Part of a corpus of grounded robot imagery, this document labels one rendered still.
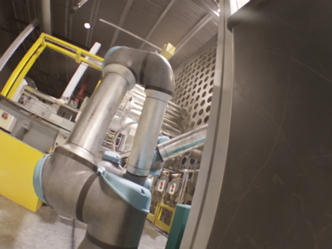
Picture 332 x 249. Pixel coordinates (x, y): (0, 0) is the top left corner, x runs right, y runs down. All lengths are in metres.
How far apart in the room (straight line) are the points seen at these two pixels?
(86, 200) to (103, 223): 0.05
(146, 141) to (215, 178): 0.29
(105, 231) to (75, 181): 0.11
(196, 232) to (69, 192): 0.24
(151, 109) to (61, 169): 0.30
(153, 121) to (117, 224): 0.31
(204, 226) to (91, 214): 0.20
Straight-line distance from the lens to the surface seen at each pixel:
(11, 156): 1.85
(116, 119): 2.25
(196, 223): 0.27
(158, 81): 0.50
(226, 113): 0.29
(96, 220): 0.33
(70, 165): 0.36
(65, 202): 0.35
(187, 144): 0.65
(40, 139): 2.18
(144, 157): 0.51
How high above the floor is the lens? 0.65
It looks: 22 degrees up
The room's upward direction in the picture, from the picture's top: 15 degrees clockwise
